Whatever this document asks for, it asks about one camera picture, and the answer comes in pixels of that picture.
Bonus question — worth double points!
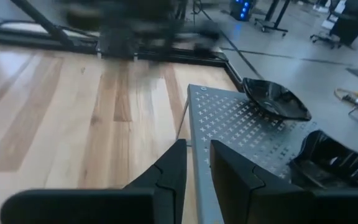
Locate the black wheeled stand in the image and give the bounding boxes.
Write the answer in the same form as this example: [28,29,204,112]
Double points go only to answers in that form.
[254,0,291,36]

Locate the black table rig frame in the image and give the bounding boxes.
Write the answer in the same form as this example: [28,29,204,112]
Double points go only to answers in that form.
[0,0,246,93]

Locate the yellow cable bundle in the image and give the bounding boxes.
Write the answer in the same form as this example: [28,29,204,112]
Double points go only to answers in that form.
[334,88,358,106]

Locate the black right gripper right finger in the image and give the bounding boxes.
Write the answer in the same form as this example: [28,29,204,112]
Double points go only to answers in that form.
[209,139,358,224]

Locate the black leaf-shaped mini plate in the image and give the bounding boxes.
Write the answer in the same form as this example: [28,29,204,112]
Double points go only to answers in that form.
[242,77,313,122]

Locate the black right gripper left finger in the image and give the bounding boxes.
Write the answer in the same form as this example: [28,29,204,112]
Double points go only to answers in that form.
[0,139,188,224]

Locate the computer tower with blue lights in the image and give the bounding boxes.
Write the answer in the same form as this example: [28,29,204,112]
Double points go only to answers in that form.
[229,0,256,22]

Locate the gray perforated metal riser shelf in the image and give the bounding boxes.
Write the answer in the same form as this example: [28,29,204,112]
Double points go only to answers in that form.
[186,83,358,224]

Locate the black square mini plate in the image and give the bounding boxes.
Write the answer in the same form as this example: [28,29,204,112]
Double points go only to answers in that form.
[288,129,358,190]

